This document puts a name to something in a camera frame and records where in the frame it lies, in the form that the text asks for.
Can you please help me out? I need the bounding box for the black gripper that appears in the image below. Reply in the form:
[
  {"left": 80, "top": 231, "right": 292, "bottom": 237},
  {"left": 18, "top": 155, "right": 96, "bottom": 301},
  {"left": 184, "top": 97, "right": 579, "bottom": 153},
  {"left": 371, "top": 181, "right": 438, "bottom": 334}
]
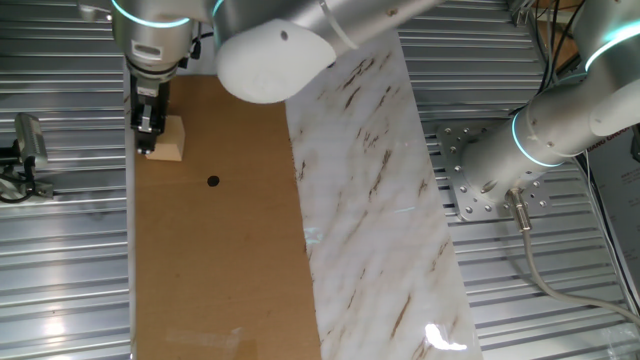
[{"left": 129, "top": 74, "right": 171, "bottom": 156}]

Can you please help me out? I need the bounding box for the small wooden block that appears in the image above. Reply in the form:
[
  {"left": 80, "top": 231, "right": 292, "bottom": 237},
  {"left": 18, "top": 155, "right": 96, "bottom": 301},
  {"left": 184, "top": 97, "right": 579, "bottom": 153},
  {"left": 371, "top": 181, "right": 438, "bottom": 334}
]
[{"left": 145, "top": 115, "right": 186, "bottom": 163}]

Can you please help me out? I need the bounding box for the brown cardboard sheet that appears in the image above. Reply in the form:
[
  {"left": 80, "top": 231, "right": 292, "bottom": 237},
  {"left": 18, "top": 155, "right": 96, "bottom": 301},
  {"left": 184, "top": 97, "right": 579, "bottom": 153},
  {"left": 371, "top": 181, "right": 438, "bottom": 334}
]
[{"left": 133, "top": 74, "right": 323, "bottom": 360}]

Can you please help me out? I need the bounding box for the clear tape strip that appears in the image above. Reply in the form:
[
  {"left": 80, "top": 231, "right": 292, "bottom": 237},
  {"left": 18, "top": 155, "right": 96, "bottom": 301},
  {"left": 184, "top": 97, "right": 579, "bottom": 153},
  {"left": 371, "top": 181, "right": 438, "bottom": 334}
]
[{"left": 164, "top": 327, "right": 244, "bottom": 351}]

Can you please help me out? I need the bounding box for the white marble pattern board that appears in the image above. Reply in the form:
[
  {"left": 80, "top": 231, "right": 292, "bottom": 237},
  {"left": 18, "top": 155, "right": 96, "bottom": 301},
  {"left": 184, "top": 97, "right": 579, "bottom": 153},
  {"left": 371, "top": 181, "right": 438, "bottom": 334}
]
[{"left": 121, "top": 29, "right": 484, "bottom": 360}]

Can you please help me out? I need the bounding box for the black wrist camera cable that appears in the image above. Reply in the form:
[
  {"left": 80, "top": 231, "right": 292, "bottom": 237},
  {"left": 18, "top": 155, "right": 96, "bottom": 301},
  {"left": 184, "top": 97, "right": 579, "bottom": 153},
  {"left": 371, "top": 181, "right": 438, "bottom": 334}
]
[{"left": 177, "top": 22, "right": 216, "bottom": 70}]

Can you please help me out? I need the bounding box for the silver side camera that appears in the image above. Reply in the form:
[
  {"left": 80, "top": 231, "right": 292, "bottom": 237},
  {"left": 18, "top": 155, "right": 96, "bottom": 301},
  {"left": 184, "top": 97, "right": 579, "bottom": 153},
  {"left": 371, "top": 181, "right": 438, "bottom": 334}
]
[{"left": 13, "top": 112, "right": 50, "bottom": 171}]

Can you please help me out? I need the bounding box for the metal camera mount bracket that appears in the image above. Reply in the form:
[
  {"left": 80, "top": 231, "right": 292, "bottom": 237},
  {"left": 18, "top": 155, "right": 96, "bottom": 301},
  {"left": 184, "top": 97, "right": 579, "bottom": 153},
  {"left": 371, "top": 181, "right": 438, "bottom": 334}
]
[{"left": 0, "top": 174, "right": 55, "bottom": 201}]

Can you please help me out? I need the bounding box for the black side camera cable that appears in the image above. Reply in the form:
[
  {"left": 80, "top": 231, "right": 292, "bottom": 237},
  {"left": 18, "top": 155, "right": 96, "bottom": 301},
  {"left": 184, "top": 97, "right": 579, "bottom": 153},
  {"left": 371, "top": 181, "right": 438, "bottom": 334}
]
[{"left": 0, "top": 140, "right": 39, "bottom": 204}]

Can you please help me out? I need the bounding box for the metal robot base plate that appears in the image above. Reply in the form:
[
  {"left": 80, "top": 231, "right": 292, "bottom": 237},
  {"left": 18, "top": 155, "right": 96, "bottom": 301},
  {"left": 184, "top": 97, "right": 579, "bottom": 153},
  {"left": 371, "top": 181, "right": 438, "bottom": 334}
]
[{"left": 435, "top": 122, "right": 554, "bottom": 222}]

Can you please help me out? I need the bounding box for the grey cable with metal plug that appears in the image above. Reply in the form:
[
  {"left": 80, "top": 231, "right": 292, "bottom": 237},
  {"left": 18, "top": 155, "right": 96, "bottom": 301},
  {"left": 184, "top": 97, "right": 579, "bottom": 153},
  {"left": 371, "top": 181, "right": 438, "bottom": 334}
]
[{"left": 504, "top": 188, "right": 640, "bottom": 326}]

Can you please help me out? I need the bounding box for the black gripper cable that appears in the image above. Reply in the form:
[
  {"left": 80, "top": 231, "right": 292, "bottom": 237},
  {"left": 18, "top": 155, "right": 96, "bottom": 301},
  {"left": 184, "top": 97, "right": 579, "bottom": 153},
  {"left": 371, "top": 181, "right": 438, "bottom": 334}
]
[{"left": 512, "top": 0, "right": 586, "bottom": 116}]

